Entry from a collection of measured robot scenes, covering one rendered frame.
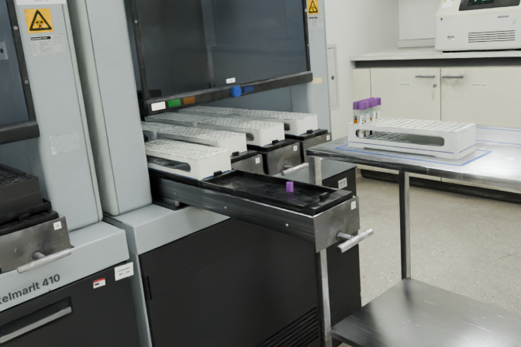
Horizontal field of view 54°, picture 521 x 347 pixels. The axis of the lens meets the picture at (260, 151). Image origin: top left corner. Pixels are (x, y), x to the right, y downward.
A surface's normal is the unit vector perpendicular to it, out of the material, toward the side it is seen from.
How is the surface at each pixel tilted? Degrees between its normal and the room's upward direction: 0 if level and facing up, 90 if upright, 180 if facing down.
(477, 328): 0
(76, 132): 90
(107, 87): 90
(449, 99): 90
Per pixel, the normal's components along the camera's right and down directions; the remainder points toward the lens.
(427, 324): -0.09, -0.97
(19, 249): 0.70, 0.11
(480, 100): -0.71, 0.22
